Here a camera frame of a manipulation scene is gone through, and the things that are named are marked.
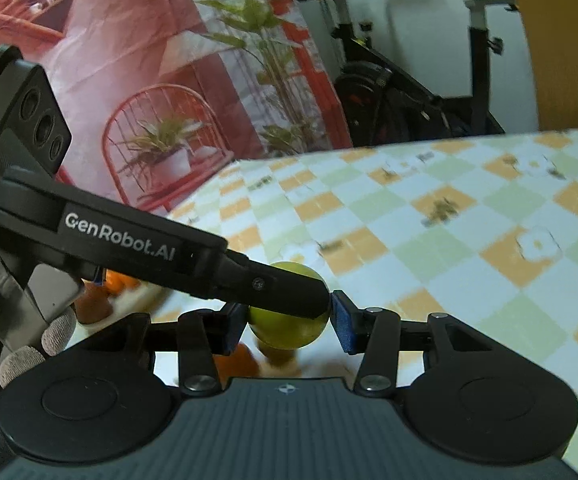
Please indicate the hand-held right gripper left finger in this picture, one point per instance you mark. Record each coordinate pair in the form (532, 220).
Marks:
(234, 330)

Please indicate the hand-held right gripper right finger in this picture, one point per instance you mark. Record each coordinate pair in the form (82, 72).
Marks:
(344, 322)

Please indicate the wooden board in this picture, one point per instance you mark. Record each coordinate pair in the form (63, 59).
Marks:
(564, 45)

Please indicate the small orange tangerine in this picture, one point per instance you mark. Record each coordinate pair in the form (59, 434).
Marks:
(121, 282)
(239, 360)

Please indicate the printed backdrop cloth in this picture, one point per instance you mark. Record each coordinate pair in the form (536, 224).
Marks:
(119, 35)

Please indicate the brown red apple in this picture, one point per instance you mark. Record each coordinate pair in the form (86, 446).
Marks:
(94, 305)

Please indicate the checkered floral tablecloth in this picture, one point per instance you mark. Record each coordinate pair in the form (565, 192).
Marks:
(419, 270)

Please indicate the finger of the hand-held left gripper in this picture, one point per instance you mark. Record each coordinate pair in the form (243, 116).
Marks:
(279, 295)

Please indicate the black exercise bike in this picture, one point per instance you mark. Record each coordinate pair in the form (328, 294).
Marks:
(394, 100)

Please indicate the person's left hand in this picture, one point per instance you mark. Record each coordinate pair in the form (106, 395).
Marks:
(54, 335)

